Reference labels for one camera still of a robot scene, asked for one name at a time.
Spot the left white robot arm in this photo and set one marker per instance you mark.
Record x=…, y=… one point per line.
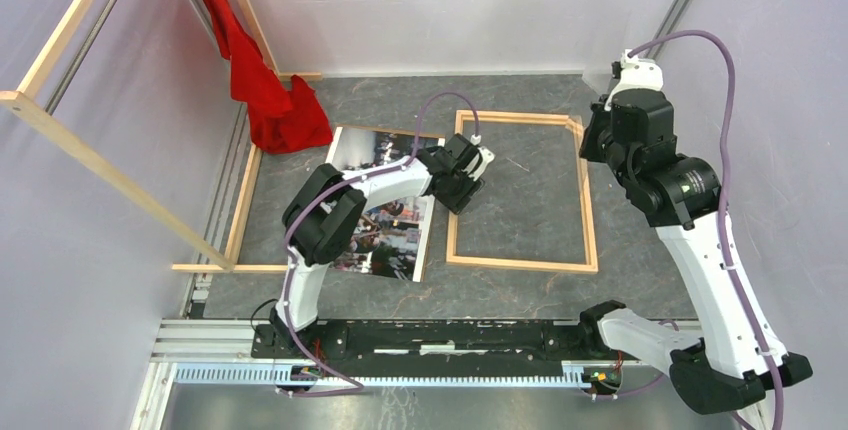
x=321, y=219

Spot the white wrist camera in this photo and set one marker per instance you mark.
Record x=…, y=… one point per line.
x=481, y=159
x=634, y=72

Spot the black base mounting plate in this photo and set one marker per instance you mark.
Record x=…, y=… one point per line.
x=432, y=348

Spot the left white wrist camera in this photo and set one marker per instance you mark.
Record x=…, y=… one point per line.
x=481, y=159

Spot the red cloth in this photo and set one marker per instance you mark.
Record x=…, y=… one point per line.
x=281, y=120

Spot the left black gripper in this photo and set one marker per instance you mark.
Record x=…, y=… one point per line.
x=458, y=202

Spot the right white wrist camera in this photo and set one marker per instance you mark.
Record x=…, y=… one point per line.
x=634, y=72

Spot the white slotted cable duct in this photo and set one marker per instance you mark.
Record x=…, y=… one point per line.
x=288, y=375

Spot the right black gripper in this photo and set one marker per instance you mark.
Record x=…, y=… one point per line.
x=589, y=146

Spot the light wooden picture frame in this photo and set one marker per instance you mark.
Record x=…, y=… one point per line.
x=535, y=210

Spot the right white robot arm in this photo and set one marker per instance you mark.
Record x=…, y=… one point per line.
x=736, y=358

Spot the large wooden rack frame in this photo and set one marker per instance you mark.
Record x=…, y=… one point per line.
x=151, y=97

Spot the large printed photo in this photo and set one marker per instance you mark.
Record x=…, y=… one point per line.
x=390, y=240

